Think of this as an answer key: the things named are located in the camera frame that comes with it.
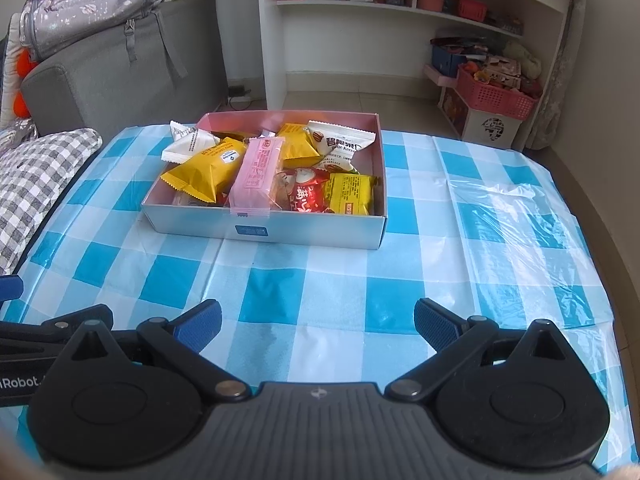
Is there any orange gold snack packet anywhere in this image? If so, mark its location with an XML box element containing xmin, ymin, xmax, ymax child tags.
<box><xmin>212</xmin><ymin>129</ymin><xmax>263</xmax><ymax>143</ymax></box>

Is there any pink snack packet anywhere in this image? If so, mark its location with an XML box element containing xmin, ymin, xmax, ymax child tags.
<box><xmin>227</xmin><ymin>132</ymin><xmax>285</xmax><ymax>217</ymax></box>

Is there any pile of colourful packets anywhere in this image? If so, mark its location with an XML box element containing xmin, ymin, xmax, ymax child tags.
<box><xmin>462</xmin><ymin>52</ymin><xmax>543</xmax><ymax>98</ymax></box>

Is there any pink cardboard box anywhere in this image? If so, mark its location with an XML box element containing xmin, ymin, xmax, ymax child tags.
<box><xmin>140</xmin><ymin>110</ymin><xmax>388</xmax><ymax>251</ymax></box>

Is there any blue checked plastic tablecloth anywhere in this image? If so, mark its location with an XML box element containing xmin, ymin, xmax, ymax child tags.
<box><xmin>0</xmin><ymin>122</ymin><xmax>623</xmax><ymax>466</ymax></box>

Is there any grey sofa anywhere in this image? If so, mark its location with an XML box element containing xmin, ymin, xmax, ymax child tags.
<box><xmin>0</xmin><ymin>0</ymin><xmax>231</xmax><ymax>133</ymax></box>

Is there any silver grey backpack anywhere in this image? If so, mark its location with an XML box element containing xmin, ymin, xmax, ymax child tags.
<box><xmin>20</xmin><ymin>0</ymin><xmax>188</xmax><ymax>78</ymax></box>

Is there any red white snack packet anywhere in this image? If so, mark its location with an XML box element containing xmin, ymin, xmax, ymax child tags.
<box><xmin>272</xmin><ymin>170</ymin><xmax>301</xmax><ymax>211</ymax></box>

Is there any patterned storage box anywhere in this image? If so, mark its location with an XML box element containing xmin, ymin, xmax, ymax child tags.
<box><xmin>437</xmin><ymin>85</ymin><xmax>471</xmax><ymax>133</ymax></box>

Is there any orange plush toy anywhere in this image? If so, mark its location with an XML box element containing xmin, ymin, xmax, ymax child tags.
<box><xmin>12</xmin><ymin>52</ymin><xmax>41</xmax><ymax>116</ymax></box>

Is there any white bookshelf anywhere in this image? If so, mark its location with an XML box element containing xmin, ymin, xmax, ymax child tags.
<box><xmin>256</xmin><ymin>0</ymin><xmax>587</xmax><ymax>151</ymax></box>

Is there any small yellow printed packet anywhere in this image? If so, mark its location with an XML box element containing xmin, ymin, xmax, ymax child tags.
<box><xmin>322</xmin><ymin>172</ymin><xmax>378</xmax><ymax>217</ymax></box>

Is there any blue box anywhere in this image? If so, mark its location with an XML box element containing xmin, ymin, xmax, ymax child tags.
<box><xmin>431</xmin><ymin>44</ymin><xmax>468</xmax><ymax>77</ymax></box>

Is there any white cutout storage box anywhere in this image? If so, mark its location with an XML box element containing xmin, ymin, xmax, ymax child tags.
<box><xmin>461</xmin><ymin>100</ymin><xmax>522</xmax><ymax>150</ymax></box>

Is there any red candy packet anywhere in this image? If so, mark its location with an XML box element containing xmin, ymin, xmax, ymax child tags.
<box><xmin>290</xmin><ymin>167</ymin><xmax>333</xmax><ymax>214</ymax></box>

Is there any grey checked cushion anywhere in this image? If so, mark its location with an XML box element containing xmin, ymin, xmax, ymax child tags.
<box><xmin>0</xmin><ymin>128</ymin><xmax>103</xmax><ymax>273</ymax></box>

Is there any small red basket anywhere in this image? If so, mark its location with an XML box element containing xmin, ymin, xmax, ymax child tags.
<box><xmin>457</xmin><ymin>0</ymin><xmax>488</xmax><ymax>22</ymax></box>

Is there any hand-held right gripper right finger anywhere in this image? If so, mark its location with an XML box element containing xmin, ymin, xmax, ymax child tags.
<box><xmin>387</xmin><ymin>297</ymin><xmax>571</xmax><ymax>403</ymax></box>

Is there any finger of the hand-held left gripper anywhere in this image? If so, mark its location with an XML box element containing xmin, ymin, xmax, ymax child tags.
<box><xmin>0</xmin><ymin>275</ymin><xmax>25</xmax><ymax>303</ymax></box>
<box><xmin>0</xmin><ymin>305</ymin><xmax>113</xmax><ymax>358</ymax></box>

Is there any white printed pecan packet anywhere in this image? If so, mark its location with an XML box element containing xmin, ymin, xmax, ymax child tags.
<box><xmin>161</xmin><ymin>120</ymin><xmax>221</xmax><ymax>165</ymax></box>
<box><xmin>306</xmin><ymin>120</ymin><xmax>377</xmax><ymax>173</ymax></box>

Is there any large yellow snack packet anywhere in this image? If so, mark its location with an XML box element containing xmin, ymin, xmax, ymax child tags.
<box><xmin>160</xmin><ymin>136</ymin><xmax>249</xmax><ymax>204</ymax></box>
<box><xmin>274</xmin><ymin>122</ymin><xmax>323</xmax><ymax>168</ymax></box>

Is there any pink plastic tray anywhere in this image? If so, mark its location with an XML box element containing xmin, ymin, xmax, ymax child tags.
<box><xmin>424</xmin><ymin>63</ymin><xmax>461</xmax><ymax>88</ymax></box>

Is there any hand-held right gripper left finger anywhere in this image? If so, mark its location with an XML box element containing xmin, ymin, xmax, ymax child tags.
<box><xmin>67</xmin><ymin>299</ymin><xmax>251</xmax><ymax>403</ymax></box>

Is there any large pink plastic basket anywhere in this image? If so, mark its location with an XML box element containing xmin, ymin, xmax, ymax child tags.
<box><xmin>456</xmin><ymin>67</ymin><xmax>541</xmax><ymax>122</ymax></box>

